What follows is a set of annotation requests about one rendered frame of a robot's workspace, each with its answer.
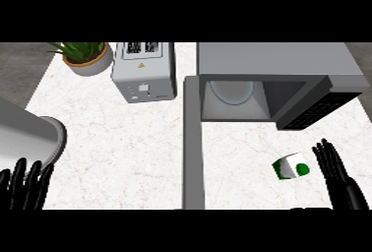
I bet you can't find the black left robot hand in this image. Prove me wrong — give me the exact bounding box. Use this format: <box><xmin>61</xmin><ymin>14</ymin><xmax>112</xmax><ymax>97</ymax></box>
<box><xmin>0</xmin><ymin>157</ymin><xmax>55</xmax><ymax>211</ymax></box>

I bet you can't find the grey microwave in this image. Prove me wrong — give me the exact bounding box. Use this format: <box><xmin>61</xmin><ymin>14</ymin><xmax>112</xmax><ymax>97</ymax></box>
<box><xmin>196</xmin><ymin>42</ymin><xmax>372</xmax><ymax>131</ymax></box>

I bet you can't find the white green milk carton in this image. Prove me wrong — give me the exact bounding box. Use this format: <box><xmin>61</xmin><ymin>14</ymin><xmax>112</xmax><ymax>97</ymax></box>
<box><xmin>270</xmin><ymin>152</ymin><xmax>313</xmax><ymax>181</ymax></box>

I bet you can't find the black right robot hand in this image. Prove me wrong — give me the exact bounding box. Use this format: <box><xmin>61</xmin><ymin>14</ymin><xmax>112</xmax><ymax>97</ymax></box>
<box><xmin>312</xmin><ymin>138</ymin><xmax>372</xmax><ymax>211</ymax></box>

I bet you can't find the silver toaster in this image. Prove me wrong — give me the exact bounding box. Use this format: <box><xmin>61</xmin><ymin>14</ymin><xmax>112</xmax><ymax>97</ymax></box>
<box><xmin>111</xmin><ymin>42</ymin><xmax>179</xmax><ymax>104</ymax></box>

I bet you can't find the grey cylindrical appliance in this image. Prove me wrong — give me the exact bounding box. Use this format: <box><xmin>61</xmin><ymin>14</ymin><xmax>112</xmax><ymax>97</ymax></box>
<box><xmin>0</xmin><ymin>97</ymin><xmax>68</xmax><ymax>174</ymax></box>

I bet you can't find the green potted plant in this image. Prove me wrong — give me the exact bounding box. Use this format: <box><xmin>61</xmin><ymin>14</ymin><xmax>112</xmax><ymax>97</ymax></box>
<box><xmin>46</xmin><ymin>42</ymin><xmax>115</xmax><ymax>78</ymax></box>

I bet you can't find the grey microwave door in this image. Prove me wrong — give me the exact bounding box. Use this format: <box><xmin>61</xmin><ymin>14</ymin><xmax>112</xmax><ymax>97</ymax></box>
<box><xmin>182</xmin><ymin>75</ymin><xmax>207</xmax><ymax>211</ymax></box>

